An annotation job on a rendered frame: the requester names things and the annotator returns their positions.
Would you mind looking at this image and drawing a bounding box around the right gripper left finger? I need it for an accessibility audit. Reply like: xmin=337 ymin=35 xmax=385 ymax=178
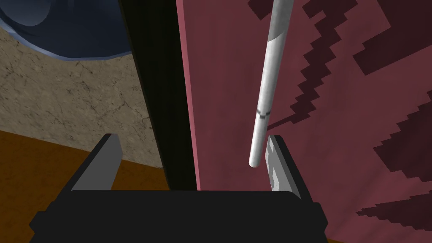
xmin=64 ymin=133 xmax=124 ymax=192

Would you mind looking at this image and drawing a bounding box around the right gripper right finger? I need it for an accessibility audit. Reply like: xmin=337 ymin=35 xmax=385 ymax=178
xmin=265 ymin=135 xmax=307 ymax=200

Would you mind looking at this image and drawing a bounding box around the dark red cupboard door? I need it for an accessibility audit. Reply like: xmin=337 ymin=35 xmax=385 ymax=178
xmin=175 ymin=0 xmax=432 ymax=243

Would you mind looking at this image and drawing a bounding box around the blue round rug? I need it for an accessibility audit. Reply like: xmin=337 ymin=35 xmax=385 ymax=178
xmin=0 ymin=0 xmax=133 ymax=61

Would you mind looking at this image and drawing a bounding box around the silver bar handle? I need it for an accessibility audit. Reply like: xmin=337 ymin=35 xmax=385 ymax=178
xmin=248 ymin=0 xmax=295 ymax=168

